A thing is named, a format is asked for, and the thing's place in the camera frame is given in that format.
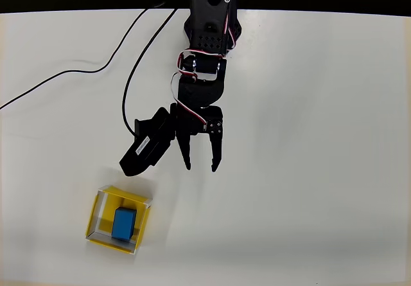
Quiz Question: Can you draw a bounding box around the white and red servo wire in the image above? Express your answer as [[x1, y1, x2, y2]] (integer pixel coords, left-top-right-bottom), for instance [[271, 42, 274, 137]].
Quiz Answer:
[[171, 0, 240, 130]]

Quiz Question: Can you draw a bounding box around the black camera cable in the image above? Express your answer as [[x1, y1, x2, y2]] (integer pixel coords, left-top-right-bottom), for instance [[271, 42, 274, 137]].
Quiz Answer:
[[0, 0, 193, 136]]

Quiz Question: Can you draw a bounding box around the blue block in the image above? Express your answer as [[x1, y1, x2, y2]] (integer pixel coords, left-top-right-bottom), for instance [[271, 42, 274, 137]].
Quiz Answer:
[[111, 206, 138, 242]]

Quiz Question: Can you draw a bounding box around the black camera on gripper mount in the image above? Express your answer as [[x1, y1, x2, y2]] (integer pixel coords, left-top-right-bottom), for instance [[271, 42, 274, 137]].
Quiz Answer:
[[119, 105, 178, 178]]

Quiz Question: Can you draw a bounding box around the yellow open box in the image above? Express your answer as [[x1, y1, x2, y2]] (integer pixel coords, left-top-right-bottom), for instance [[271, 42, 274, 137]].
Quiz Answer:
[[84, 184, 153, 255]]

